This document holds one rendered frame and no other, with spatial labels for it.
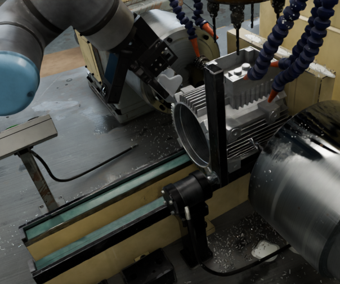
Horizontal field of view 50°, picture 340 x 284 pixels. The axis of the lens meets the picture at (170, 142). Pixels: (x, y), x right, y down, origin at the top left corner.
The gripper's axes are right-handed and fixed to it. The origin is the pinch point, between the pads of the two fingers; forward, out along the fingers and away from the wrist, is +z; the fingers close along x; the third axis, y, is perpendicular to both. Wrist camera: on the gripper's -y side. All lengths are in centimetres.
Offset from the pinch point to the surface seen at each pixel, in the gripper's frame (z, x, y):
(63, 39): 112, 327, -22
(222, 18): 187, 246, 107
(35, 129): -12.5, 12.2, -25.0
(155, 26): -2.0, 21.2, 11.8
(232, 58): 4.0, -1.4, 16.6
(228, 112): 4.8, -11.0, 6.5
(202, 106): 0.3, -8.6, 3.8
